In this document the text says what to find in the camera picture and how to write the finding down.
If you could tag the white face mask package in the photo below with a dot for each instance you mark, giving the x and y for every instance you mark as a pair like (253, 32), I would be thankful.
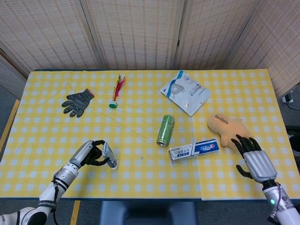
(187, 93)

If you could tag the colourful feather shuttlecock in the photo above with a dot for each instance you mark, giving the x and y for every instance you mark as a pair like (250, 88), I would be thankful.
(117, 90)

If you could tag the yellow plush toy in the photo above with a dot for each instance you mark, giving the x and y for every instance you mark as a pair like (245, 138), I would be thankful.
(227, 129)

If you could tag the green drink can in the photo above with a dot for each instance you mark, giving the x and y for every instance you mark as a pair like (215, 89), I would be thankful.
(166, 130)

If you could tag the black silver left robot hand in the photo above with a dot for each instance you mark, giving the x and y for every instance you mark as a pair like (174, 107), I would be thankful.
(82, 152)

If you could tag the white plastic object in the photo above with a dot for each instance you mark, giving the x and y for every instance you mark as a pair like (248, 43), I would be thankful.
(289, 98)

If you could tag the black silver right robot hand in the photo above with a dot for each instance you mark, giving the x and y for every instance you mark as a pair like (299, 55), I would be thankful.
(260, 164)

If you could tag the blue silver toothpaste box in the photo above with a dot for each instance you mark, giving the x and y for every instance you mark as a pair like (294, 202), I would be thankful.
(194, 150)

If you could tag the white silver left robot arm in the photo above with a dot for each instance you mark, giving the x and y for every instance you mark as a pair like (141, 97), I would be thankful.
(49, 194)

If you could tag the woven folding screen panel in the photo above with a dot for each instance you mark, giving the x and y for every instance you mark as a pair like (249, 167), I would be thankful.
(281, 47)
(133, 35)
(47, 35)
(10, 72)
(211, 35)

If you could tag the blue white toothpaste tube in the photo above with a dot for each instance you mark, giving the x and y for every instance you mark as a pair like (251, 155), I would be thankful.
(111, 157)

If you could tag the grey knitted work glove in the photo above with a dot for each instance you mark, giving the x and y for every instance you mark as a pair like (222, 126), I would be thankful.
(78, 103)

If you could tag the yellow white checkered tablecloth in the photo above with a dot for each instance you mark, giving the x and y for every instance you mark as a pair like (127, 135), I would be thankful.
(140, 178)

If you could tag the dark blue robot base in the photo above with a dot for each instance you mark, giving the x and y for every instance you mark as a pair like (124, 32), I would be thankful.
(147, 213)

